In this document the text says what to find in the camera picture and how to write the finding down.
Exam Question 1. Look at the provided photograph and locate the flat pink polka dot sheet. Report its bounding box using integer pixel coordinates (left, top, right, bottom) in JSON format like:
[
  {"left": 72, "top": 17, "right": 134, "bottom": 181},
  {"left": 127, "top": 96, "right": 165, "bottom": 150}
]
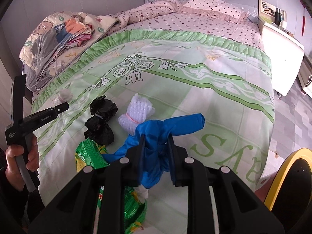
[{"left": 117, "top": 10, "right": 262, "bottom": 48}]

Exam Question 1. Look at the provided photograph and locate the blue plastic bag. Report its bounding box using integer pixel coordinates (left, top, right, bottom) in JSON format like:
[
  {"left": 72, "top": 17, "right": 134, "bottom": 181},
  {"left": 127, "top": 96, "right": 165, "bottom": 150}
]
[{"left": 101, "top": 113, "right": 206, "bottom": 189}]

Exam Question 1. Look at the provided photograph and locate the white TV cabinet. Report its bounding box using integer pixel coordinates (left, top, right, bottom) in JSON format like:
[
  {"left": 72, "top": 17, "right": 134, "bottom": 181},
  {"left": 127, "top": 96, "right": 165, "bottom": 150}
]
[{"left": 296, "top": 54, "right": 312, "bottom": 94}]

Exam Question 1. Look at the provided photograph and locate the green printed bedspread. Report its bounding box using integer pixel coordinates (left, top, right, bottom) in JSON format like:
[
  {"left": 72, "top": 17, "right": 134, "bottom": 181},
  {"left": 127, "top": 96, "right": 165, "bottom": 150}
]
[{"left": 31, "top": 30, "right": 276, "bottom": 234}]

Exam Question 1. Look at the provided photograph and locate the bear printed quilt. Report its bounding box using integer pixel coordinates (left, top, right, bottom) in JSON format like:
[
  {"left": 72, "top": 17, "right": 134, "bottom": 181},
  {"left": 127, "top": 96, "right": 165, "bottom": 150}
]
[{"left": 19, "top": 11, "right": 117, "bottom": 83}]

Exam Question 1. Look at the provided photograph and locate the rumpled pink polka dot quilt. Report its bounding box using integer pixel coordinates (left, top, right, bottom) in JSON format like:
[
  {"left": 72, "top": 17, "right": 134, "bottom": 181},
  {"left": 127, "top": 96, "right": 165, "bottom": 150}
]
[{"left": 105, "top": 1, "right": 183, "bottom": 33}]

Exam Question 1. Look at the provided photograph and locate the pink polka dot pillow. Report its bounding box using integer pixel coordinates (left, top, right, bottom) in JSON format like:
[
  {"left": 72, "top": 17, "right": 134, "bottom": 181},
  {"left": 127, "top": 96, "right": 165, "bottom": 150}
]
[{"left": 179, "top": 0, "right": 248, "bottom": 23}]

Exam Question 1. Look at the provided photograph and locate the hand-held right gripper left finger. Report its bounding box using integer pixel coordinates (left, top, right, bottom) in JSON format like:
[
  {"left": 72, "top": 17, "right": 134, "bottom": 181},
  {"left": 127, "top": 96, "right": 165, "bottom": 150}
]
[{"left": 28, "top": 135, "right": 147, "bottom": 234}]

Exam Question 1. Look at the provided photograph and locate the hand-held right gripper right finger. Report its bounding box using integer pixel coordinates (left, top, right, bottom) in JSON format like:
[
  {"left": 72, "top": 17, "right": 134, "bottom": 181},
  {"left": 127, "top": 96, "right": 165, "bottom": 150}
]
[{"left": 166, "top": 135, "right": 285, "bottom": 234}]

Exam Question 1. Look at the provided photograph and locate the black plastic bag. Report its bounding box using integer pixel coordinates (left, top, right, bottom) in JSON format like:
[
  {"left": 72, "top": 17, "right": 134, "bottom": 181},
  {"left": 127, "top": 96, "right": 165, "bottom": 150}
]
[{"left": 84, "top": 96, "right": 118, "bottom": 145}]

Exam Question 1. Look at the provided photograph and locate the white nightstand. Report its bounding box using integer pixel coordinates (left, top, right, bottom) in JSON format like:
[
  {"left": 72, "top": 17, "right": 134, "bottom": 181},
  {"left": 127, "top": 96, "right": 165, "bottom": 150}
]
[{"left": 258, "top": 19, "right": 305, "bottom": 98}]

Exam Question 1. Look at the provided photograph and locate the clear bag of clothes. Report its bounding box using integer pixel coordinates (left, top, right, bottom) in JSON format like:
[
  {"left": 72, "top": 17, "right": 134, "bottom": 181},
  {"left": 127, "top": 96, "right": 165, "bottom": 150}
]
[{"left": 30, "top": 17, "right": 93, "bottom": 78}]

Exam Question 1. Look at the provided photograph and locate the white foam net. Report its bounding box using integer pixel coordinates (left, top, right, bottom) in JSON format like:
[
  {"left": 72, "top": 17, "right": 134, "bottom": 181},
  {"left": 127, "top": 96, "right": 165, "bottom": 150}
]
[{"left": 118, "top": 95, "right": 156, "bottom": 137}]

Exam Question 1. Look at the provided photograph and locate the person's left forearm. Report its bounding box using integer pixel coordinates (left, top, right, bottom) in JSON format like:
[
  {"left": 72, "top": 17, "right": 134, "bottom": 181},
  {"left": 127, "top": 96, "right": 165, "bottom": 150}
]
[{"left": 0, "top": 147, "right": 31, "bottom": 227}]

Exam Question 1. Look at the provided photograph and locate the yellow rimmed trash bin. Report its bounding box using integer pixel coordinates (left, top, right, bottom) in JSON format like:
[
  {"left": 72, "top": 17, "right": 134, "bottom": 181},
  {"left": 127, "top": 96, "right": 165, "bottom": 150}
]
[{"left": 255, "top": 147, "right": 312, "bottom": 227}]

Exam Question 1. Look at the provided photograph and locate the white tissue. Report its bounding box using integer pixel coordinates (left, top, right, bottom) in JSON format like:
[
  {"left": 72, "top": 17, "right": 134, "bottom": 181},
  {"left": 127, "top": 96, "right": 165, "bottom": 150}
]
[{"left": 54, "top": 89, "right": 72, "bottom": 106}]

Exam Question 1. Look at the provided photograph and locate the person's left hand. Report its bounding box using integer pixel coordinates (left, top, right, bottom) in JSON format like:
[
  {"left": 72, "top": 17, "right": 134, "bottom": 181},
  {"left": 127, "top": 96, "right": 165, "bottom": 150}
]
[{"left": 6, "top": 135, "right": 39, "bottom": 188}]

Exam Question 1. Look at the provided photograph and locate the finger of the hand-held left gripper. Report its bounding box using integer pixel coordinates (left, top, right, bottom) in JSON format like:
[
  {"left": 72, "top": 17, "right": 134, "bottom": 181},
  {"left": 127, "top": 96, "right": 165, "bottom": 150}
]
[{"left": 50, "top": 102, "right": 70, "bottom": 116}]

